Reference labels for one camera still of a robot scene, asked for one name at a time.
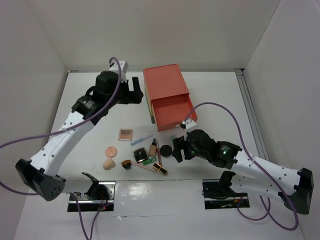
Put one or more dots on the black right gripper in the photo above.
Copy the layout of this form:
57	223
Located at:
178	144

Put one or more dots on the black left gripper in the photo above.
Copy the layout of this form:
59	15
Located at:
132	97

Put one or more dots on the round black powder jar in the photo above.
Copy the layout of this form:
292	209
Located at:
166	151

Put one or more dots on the beige foundation pump bottle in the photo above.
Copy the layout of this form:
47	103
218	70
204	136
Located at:
153	148

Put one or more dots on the black gold lipstick case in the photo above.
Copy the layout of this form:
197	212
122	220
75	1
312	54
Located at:
160	169

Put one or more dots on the black gold square compact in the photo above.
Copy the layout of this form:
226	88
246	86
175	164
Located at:
140	155

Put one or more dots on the beige eyeshadow palette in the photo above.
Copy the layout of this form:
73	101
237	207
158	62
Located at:
125	134

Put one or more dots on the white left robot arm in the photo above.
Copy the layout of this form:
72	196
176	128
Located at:
40	172

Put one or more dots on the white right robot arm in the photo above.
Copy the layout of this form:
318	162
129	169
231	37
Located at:
246	173

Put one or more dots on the teardrop beige makeup sponge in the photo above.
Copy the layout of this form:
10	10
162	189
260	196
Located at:
108	164

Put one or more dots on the red lip gloss tube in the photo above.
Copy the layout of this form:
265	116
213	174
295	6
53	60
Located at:
159	154

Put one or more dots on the green lipstick tube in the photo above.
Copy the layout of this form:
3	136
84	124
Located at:
149	161

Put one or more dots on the coral top drawer unit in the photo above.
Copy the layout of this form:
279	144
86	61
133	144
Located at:
164	81

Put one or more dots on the green bottom drawer unit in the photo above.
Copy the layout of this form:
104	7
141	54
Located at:
152	116

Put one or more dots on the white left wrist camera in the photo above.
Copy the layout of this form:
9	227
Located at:
121	68

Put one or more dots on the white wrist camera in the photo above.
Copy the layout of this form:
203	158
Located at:
188	126
121	68

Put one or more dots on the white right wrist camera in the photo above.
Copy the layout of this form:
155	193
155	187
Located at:
188	126

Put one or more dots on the pink handled makeup brush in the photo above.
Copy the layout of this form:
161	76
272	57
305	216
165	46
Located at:
127	164

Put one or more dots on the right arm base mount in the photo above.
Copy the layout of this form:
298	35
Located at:
218	194

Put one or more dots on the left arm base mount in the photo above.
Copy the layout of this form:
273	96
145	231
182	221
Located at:
97	195

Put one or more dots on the aluminium rail at table edge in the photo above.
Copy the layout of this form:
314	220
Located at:
252	117

